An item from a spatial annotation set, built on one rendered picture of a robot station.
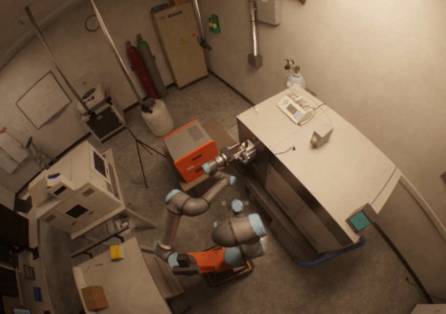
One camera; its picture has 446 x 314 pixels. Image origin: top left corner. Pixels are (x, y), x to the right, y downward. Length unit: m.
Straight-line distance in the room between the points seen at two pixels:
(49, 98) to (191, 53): 3.34
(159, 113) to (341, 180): 2.80
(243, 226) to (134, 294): 1.35
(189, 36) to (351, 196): 3.87
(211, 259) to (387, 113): 1.93
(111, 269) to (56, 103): 3.68
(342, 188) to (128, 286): 1.86
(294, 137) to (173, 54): 3.30
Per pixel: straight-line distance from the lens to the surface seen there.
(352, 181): 1.28
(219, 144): 2.20
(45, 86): 4.59
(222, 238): 0.81
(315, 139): 1.23
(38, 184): 2.15
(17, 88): 4.85
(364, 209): 1.04
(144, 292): 1.82
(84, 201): 1.93
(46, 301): 3.04
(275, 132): 1.33
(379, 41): 1.75
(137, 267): 1.84
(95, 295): 2.00
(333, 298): 2.73
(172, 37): 4.01
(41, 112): 4.90
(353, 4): 1.80
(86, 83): 4.27
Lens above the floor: 2.45
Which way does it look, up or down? 53 degrees down
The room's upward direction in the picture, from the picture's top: 13 degrees counter-clockwise
